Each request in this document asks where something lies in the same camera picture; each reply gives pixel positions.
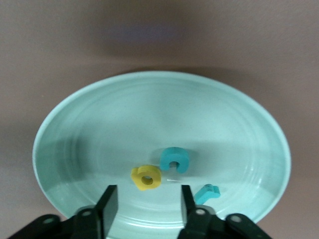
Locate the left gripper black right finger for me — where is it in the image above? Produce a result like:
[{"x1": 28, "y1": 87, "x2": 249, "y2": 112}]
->
[{"x1": 178, "y1": 185, "x2": 226, "y2": 239}]

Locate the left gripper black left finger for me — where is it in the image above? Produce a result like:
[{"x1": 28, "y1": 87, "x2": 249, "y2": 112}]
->
[{"x1": 72, "y1": 184, "x2": 119, "y2": 239}]

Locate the teal foam letter r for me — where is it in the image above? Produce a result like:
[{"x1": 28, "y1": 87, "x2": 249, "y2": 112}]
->
[{"x1": 193, "y1": 183, "x2": 221, "y2": 205}]

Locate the yellow foam letter a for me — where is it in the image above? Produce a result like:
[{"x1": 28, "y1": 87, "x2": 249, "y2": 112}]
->
[{"x1": 131, "y1": 164, "x2": 162, "y2": 192}]

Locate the teal foam letter c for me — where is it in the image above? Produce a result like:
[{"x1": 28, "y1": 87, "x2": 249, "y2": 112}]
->
[{"x1": 159, "y1": 146, "x2": 189, "y2": 174}]

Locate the pale green round plate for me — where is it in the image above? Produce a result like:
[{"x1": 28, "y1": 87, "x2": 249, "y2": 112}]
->
[{"x1": 31, "y1": 71, "x2": 292, "y2": 239}]

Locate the brown table cover sheet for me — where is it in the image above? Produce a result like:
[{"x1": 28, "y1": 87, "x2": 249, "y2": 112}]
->
[{"x1": 0, "y1": 0, "x2": 319, "y2": 239}]

